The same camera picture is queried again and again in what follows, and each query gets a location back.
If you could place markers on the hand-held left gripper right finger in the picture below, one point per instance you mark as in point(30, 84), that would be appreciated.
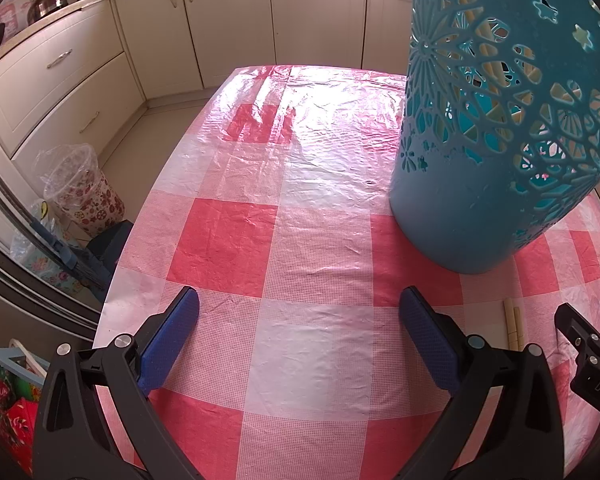
point(430, 345)

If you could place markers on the blue-grey chair frame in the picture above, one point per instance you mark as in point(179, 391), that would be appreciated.
point(5, 355)

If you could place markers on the floral plastic bag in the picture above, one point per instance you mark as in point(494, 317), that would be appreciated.
point(35, 260)

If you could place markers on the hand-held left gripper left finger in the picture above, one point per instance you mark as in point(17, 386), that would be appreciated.
point(172, 340)

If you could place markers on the teal perforated plastic basket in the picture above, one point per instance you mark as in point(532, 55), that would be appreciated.
point(440, 220)

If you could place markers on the dark stool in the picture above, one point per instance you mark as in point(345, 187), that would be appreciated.
point(110, 245)

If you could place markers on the cream drawer cabinet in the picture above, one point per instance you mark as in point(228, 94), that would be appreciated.
point(55, 85)

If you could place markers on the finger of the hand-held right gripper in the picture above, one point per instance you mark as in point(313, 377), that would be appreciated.
point(577, 332)

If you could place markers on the steel kettle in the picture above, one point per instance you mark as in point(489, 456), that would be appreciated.
point(47, 2)

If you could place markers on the pink checked plastic tablecloth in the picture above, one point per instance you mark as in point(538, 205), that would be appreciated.
point(310, 260)

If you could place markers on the floral trash bin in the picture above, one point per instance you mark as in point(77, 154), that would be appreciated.
point(95, 205)

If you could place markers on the grey refrigerator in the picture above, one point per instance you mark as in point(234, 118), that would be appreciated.
point(10, 285)

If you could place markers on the cream door cabinets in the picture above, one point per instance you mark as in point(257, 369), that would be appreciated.
point(230, 20)

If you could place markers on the red floral bag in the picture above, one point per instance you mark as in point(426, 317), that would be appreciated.
point(15, 420)

